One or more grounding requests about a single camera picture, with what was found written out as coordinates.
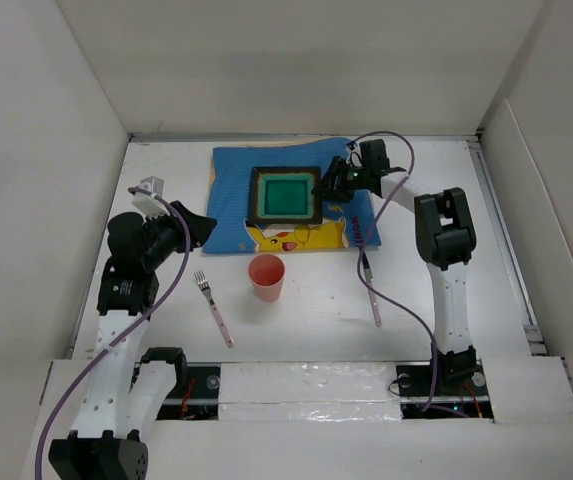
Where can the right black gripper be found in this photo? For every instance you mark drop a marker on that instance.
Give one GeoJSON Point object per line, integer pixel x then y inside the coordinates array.
{"type": "Point", "coordinates": [338, 192]}

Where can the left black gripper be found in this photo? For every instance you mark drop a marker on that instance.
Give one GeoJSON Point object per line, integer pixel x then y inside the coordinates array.
{"type": "Point", "coordinates": [199, 228]}

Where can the blue Pikachu cloth placemat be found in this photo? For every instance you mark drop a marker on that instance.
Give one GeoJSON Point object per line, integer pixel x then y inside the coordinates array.
{"type": "Point", "coordinates": [344, 224]}

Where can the pink-handled fork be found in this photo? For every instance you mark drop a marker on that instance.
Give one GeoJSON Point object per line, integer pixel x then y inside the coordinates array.
{"type": "Point", "coordinates": [205, 289]}

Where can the green square plate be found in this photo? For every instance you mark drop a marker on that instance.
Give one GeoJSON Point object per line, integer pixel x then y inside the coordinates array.
{"type": "Point", "coordinates": [283, 195]}

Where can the pink plastic cup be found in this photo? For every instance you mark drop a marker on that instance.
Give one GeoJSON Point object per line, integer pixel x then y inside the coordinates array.
{"type": "Point", "coordinates": [266, 273]}

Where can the pink-handled knife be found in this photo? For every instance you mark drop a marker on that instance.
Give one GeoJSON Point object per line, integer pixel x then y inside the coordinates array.
{"type": "Point", "coordinates": [372, 297]}

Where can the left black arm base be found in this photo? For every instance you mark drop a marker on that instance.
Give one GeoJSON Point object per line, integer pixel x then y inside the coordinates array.
{"type": "Point", "coordinates": [197, 398]}

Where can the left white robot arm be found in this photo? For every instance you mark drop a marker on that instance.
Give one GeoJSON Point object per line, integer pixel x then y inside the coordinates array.
{"type": "Point", "coordinates": [125, 390]}

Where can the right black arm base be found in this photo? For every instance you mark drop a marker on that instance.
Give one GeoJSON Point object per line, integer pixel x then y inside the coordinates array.
{"type": "Point", "coordinates": [467, 397]}

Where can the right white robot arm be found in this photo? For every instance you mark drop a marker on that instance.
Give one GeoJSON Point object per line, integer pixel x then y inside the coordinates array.
{"type": "Point", "coordinates": [445, 239]}

